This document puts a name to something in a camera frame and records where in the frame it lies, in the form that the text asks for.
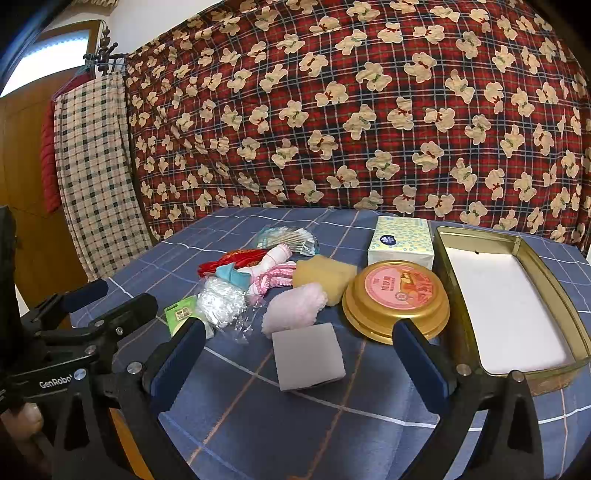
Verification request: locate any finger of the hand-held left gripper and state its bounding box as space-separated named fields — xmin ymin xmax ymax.
xmin=21 ymin=278 xmax=110 ymax=324
xmin=28 ymin=293 xmax=159 ymax=365

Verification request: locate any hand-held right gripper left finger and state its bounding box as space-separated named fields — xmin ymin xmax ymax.
xmin=51 ymin=318 xmax=208 ymax=480

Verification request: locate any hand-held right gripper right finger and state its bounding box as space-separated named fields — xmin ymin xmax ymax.
xmin=392 ymin=318 xmax=546 ymax=480

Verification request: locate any green packet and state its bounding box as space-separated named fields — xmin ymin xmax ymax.
xmin=164 ymin=295 xmax=215 ymax=340

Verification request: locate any white mesh scrubber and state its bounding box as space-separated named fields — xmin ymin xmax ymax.
xmin=198 ymin=276 xmax=247 ymax=329

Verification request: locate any light blue cloth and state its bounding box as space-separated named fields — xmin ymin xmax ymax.
xmin=215 ymin=263 xmax=252 ymax=291

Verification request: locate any rectangular gold tin box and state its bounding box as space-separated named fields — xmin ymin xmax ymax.
xmin=431 ymin=225 xmax=591 ymax=398

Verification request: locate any red embroidered pouch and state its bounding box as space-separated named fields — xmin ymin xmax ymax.
xmin=198 ymin=248 xmax=271 ymax=278

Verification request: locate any pink lace cloth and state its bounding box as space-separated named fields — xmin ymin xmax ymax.
xmin=247 ymin=261 xmax=298 ymax=298

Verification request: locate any white foam block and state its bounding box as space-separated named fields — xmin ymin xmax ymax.
xmin=271 ymin=323 xmax=346 ymax=392

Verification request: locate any pink fluffy cloth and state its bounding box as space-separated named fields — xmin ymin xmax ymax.
xmin=261 ymin=282 xmax=328 ymax=340

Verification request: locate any yellow sponge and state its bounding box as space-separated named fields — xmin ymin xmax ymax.
xmin=292 ymin=258 xmax=358 ymax=308

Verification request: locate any white towel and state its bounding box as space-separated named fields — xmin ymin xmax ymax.
xmin=256 ymin=244 xmax=294 ymax=273

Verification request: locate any cotton swab bag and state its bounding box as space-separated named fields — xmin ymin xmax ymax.
xmin=256 ymin=225 xmax=320 ymax=257

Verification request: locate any person's left hand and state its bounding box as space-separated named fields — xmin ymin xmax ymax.
xmin=0 ymin=401 xmax=44 ymax=444

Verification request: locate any clear plastic bag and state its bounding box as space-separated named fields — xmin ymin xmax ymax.
xmin=231 ymin=295 xmax=269 ymax=344

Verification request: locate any round gold tin lid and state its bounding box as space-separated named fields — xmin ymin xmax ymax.
xmin=342 ymin=260 xmax=451 ymax=344

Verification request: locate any blue plaid bedsheet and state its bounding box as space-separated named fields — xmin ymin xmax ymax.
xmin=69 ymin=206 xmax=591 ymax=480

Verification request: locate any beige checked hanging cloth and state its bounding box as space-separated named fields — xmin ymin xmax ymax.
xmin=53 ymin=69 xmax=155 ymax=282

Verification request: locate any dotted tissue pack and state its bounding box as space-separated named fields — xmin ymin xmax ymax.
xmin=367 ymin=215 xmax=435 ymax=273

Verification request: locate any red hanging garment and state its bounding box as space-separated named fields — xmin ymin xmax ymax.
xmin=41 ymin=76 xmax=93 ymax=214

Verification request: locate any bright window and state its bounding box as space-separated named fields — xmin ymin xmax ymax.
xmin=0 ymin=28 xmax=88 ymax=97

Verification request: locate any red plaid bear quilt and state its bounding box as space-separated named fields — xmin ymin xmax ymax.
xmin=124 ymin=0 xmax=591 ymax=252

